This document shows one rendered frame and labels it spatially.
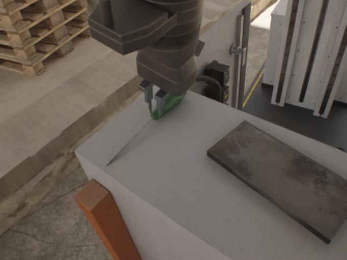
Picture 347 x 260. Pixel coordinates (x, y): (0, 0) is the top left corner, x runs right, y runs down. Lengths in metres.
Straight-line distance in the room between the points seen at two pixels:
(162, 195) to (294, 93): 1.60
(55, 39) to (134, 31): 2.44
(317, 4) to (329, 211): 1.35
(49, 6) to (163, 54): 2.29
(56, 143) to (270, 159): 1.67
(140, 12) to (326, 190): 0.27
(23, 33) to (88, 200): 2.06
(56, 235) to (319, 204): 1.68
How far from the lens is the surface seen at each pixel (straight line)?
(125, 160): 0.39
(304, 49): 1.72
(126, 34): 0.24
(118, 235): 0.52
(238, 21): 0.81
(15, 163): 1.87
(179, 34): 0.30
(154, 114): 0.42
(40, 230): 1.96
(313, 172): 0.37
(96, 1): 3.48
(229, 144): 0.38
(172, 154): 0.38
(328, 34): 1.67
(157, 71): 0.36
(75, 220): 1.89
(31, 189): 1.96
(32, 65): 2.51
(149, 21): 0.26
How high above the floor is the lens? 1.55
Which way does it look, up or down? 42 degrees down
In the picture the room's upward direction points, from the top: 9 degrees counter-clockwise
